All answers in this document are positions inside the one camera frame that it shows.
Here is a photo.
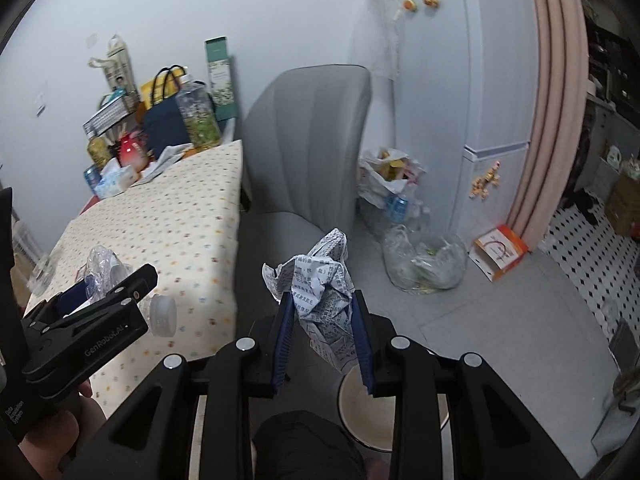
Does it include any white tote bag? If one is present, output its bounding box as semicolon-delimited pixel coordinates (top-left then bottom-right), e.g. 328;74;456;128
88;35;140;108

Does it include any blue soda can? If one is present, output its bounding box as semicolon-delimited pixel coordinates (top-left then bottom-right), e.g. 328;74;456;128
84;165;101;194

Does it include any orange white box on floor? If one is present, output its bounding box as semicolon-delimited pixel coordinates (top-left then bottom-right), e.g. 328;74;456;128
469;224;528;283

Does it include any white refrigerator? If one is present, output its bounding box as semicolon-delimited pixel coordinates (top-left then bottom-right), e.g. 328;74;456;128
394;0;539;245

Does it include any white trash bin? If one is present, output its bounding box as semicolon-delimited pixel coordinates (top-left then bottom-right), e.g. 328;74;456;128
336;364;452;453

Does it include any grey upholstered chair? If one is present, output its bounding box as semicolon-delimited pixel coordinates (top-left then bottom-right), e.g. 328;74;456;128
235;64;372;285

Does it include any person's left hand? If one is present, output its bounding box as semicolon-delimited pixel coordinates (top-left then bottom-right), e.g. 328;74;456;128
20;379;106;479

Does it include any large clear water jug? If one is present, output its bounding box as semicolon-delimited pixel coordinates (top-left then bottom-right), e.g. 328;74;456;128
12;219;56;296

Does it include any glass jar with pickles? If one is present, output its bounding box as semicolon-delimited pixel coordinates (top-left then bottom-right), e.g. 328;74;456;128
87;136;113;171

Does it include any clear plastic bag on floor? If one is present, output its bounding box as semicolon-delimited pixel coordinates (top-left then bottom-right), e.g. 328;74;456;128
382;224;468;294

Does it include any white cloth on table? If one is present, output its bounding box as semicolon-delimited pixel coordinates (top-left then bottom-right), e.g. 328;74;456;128
136;143;193;185

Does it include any white trash bag with boxes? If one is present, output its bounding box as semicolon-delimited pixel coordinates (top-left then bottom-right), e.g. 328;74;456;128
357;148;428;240

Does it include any blue tissue box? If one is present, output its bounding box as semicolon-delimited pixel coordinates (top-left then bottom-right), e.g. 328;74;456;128
94;157;139;200

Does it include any printed paper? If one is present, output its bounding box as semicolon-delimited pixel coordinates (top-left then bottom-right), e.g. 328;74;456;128
262;229;357;374

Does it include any pink curtain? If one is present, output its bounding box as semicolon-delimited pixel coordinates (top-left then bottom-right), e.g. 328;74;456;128
508;0;588;249

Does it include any navy lunch bag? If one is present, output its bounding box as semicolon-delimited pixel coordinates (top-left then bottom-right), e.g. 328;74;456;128
143;64;190;159

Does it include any yellow snack bag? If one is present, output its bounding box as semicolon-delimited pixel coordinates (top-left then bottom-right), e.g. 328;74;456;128
141;74;166;110

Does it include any floral cream tablecloth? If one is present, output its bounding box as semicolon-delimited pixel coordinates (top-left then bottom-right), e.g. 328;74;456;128
42;141;243;414

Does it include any crushed clear plastic bottle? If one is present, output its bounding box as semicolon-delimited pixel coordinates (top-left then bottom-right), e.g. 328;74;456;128
77;245;178;338

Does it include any plastic bottle with green contents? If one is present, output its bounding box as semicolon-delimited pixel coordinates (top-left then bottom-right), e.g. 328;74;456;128
176;74;221;150

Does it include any green tall carton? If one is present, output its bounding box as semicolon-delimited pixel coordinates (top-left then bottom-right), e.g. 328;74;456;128
205;36;238;122

